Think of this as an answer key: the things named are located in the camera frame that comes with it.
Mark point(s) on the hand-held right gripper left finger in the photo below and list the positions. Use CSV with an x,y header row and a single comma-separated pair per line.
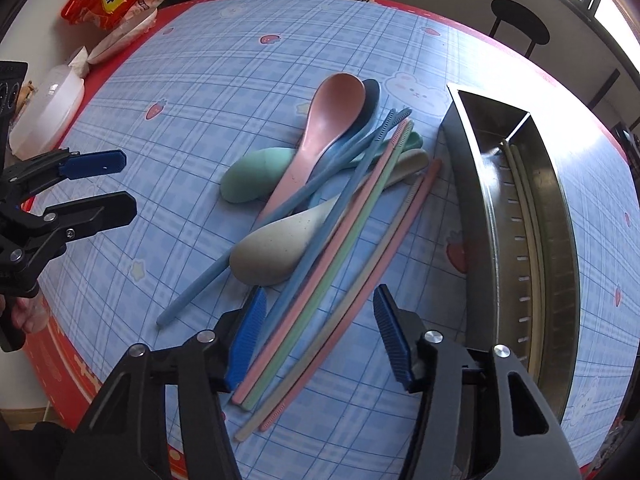
x,y
247,340

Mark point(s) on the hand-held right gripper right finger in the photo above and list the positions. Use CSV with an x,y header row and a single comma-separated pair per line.
x,y
395,340

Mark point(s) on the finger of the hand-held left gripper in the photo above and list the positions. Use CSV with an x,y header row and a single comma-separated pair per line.
x,y
95,163
95,208

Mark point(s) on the pink chopstick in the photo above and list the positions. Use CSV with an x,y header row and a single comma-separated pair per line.
x,y
430,180
297,305

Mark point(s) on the blue chopstick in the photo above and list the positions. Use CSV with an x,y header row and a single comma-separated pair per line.
x,y
345,205
200,290

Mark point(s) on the green chopstick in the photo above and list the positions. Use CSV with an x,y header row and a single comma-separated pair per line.
x,y
312,310

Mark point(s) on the beige spoon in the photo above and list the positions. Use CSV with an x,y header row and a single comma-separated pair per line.
x,y
270,255

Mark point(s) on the green spoon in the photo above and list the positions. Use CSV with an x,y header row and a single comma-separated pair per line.
x,y
250,175

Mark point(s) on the metal utensil tray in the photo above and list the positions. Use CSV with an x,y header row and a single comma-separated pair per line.
x,y
470,200

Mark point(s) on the pink spoon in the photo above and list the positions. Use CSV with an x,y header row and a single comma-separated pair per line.
x,y
335,110

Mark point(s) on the dark blue spoon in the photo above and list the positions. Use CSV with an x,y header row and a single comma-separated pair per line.
x,y
372,102

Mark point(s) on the person's left hand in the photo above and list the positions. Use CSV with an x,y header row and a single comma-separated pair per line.
x,y
27,316

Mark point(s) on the white plastic container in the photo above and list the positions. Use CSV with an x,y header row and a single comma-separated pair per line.
x,y
47,105

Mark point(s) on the blue plaid tablecloth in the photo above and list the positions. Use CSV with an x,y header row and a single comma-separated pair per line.
x,y
200,85

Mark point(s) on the black round stool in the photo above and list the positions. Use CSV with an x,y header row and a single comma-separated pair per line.
x,y
520,22

